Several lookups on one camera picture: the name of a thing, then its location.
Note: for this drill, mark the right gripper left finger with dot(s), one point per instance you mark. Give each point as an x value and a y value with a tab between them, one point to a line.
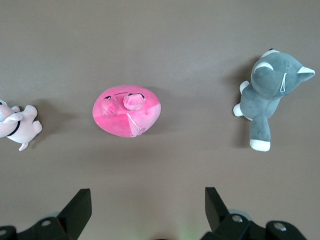
70	220

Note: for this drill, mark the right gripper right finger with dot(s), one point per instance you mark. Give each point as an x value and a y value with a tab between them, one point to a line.
220	220

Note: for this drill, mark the hot pink round plush toy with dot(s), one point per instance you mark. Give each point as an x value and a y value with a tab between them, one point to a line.
125	120

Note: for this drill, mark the light pink pig plush toy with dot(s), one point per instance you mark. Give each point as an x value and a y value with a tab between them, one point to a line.
22	125

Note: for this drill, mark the grey husky plush toy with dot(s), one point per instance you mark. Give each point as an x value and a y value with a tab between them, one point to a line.
265	100

